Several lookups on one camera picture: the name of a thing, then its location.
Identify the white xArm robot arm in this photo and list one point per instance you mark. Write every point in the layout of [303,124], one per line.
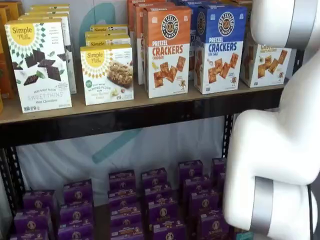
[262,150]

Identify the purple Annie's snack box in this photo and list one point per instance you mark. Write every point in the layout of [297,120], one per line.
[78,191]
[76,213]
[218,165]
[221,178]
[28,236]
[157,191]
[168,231]
[203,201]
[190,168]
[212,226]
[122,178]
[127,235]
[31,218]
[75,233]
[122,200]
[126,220]
[197,183]
[153,176]
[38,198]
[162,211]

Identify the Simple Mills almond bars box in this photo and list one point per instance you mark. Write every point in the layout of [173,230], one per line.
[107,28]
[107,75]
[107,37]

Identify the orange cheddar pretzel crackers box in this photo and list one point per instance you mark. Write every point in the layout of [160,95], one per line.
[140,37]
[134,37]
[167,50]
[129,25]

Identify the blue sea salt crackers box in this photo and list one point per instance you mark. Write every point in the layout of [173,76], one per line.
[192,37]
[220,62]
[185,2]

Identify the Simple Mills Sweet Thins box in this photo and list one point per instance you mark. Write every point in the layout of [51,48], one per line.
[50,5]
[45,13]
[71,62]
[37,75]
[47,9]

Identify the yellow and white crackers box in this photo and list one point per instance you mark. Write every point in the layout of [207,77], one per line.
[270,67]

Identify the teal printed box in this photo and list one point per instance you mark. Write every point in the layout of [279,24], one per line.
[245,236]

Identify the orange snack box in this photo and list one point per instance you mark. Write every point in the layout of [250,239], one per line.
[15,10]
[6,50]

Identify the white backdrop with teal logo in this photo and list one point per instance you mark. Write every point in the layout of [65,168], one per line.
[62,162]

